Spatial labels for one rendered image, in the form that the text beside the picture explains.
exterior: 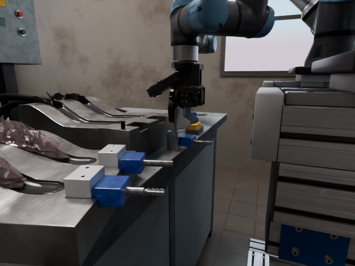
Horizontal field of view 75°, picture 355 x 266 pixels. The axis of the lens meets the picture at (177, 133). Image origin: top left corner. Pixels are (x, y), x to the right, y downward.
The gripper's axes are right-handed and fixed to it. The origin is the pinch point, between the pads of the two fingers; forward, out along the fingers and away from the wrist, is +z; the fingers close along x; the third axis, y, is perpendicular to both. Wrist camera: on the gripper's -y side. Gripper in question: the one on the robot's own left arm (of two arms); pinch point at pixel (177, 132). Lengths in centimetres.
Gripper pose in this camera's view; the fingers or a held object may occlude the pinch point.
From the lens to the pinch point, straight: 69.2
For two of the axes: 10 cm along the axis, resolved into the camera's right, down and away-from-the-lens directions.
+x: 4.1, -2.2, 8.8
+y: 9.1, 1.0, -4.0
